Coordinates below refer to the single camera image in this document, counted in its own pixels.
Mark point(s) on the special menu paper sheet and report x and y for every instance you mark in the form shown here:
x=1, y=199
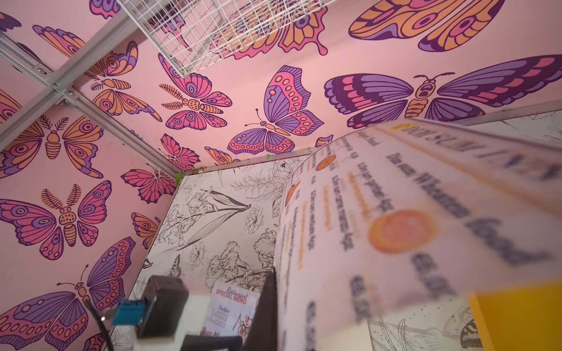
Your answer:
x=230, y=312

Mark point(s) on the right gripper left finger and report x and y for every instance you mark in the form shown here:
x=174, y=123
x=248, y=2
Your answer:
x=263, y=332

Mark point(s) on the dim sum menu sheet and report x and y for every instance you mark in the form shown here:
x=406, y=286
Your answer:
x=412, y=211

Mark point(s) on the white wire wall basket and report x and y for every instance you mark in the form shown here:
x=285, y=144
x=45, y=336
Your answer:
x=193, y=35

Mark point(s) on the yellow plastic tray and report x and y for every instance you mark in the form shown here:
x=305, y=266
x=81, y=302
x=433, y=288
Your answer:
x=521, y=319

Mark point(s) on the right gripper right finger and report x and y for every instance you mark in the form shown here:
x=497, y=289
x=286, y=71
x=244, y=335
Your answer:
x=351, y=333

